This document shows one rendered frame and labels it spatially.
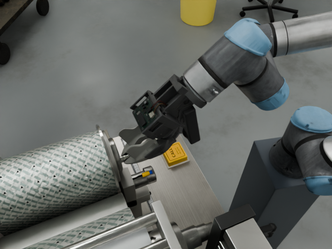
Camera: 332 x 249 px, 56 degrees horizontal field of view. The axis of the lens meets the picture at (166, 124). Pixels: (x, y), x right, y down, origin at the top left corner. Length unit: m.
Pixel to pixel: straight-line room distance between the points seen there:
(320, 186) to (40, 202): 0.67
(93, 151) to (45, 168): 0.09
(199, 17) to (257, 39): 2.75
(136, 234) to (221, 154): 1.85
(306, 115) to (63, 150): 0.68
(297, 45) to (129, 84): 2.07
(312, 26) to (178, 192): 0.61
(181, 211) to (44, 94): 1.98
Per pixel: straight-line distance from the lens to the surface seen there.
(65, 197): 0.65
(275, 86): 0.62
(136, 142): 0.66
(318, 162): 0.91
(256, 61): 0.57
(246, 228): 0.41
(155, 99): 0.57
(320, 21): 0.75
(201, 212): 1.00
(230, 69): 0.55
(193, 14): 3.28
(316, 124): 0.98
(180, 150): 1.08
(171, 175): 1.05
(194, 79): 0.56
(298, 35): 0.73
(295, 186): 1.12
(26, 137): 2.49
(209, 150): 2.23
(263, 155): 1.15
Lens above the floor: 1.81
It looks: 50 degrees down
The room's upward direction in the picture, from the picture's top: straight up
